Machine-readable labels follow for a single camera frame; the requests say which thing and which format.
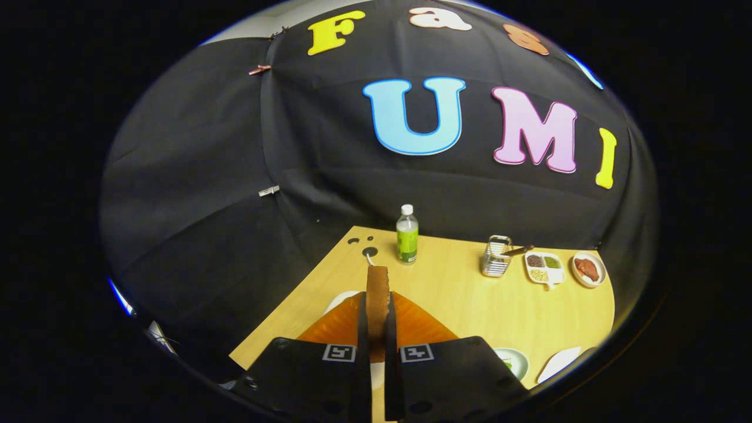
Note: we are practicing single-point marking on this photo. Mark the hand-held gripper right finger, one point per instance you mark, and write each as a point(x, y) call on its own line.
point(390, 335)

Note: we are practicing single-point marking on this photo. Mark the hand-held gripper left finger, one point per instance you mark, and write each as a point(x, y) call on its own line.
point(362, 329)

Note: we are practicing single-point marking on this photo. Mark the white bread slice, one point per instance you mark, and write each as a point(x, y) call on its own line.
point(378, 305)

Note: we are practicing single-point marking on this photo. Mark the green lettuce leaf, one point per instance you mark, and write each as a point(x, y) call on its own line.
point(506, 364)

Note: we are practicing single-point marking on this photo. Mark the white toaster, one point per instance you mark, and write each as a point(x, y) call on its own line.
point(341, 299)

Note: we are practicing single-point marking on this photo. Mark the clear bottle green label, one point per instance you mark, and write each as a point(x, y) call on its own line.
point(407, 241)

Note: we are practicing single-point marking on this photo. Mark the round teal plate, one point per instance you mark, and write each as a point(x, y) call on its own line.
point(520, 358)

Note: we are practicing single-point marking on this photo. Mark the yellow soybeans pile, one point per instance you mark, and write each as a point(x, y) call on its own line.
point(539, 274)

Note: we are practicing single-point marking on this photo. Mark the dark red beans pile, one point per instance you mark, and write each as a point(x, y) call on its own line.
point(534, 260)

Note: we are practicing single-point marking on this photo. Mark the white cloth clip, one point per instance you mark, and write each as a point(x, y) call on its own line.
point(269, 190)

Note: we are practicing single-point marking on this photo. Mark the square white plate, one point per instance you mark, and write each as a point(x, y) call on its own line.
point(558, 364)

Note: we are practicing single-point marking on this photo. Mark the white divided dish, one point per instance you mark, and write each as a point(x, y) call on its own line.
point(556, 276)

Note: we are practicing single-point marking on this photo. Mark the green beans pile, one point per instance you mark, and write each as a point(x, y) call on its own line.
point(551, 262)

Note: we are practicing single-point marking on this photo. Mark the cooked meat slice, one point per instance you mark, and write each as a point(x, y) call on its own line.
point(587, 269)

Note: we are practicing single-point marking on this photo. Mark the black backdrop cloth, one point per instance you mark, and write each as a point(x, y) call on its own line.
point(205, 176)

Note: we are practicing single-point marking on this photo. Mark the round white plate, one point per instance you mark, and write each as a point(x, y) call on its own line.
point(602, 271)

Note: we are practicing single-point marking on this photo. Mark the red cloth clip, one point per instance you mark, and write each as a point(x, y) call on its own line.
point(259, 69)

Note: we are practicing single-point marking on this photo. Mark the black cloth clip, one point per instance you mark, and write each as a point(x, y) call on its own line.
point(279, 32)

